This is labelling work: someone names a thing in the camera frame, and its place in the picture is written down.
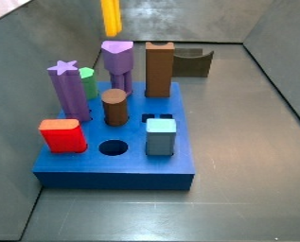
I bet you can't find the grey-blue square block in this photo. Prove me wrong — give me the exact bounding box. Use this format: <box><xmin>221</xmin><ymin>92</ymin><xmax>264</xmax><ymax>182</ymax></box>
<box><xmin>146</xmin><ymin>118</ymin><xmax>175</xmax><ymax>156</ymax></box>

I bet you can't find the blue peg board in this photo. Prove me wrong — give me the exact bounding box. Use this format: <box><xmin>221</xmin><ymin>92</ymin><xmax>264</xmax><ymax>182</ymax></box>
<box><xmin>32</xmin><ymin>81</ymin><xmax>196</xmax><ymax>190</ymax></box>

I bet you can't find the brown cylinder peg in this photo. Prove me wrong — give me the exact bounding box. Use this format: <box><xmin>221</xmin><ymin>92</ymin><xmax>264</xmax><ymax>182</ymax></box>
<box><xmin>102</xmin><ymin>89</ymin><xmax>127</xmax><ymax>127</ymax></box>

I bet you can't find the black curved stand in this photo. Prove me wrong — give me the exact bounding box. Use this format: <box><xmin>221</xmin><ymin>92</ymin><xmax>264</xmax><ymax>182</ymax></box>
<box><xmin>173</xmin><ymin>48</ymin><xmax>214</xmax><ymax>78</ymax></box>

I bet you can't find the red rounded block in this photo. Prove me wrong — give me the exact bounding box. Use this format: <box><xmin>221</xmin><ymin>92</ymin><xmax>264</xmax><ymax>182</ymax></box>
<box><xmin>38</xmin><ymin>119</ymin><xmax>87</xmax><ymax>153</ymax></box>

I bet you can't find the tall brown notched block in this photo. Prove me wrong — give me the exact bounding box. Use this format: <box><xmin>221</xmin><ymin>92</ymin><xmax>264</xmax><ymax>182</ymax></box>
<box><xmin>146</xmin><ymin>42</ymin><xmax>174</xmax><ymax>97</ymax></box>

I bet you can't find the green hexagon block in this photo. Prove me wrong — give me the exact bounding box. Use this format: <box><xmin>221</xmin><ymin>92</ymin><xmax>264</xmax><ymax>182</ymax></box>
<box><xmin>79</xmin><ymin>67</ymin><xmax>98</xmax><ymax>99</ymax></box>

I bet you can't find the purple triangle-top block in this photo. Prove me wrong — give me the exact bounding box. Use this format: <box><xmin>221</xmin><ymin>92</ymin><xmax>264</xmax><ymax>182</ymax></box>
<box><xmin>102</xmin><ymin>41</ymin><xmax>133</xmax><ymax>95</ymax></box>

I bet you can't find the purple star block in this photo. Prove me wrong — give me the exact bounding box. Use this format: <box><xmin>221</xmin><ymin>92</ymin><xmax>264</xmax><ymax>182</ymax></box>
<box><xmin>47</xmin><ymin>60</ymin><xmax>91</xmax><ymax>122</ymax></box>

